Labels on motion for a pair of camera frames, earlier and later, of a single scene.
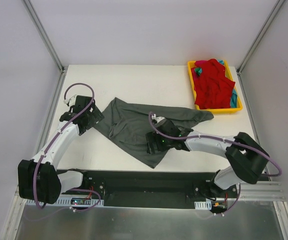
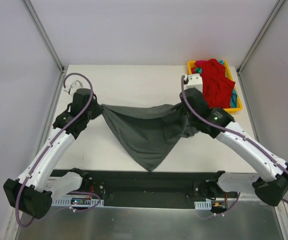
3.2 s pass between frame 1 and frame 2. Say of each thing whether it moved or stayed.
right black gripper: moved
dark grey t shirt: moved
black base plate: stayed
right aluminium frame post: stayed
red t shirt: stayed
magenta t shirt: stayed
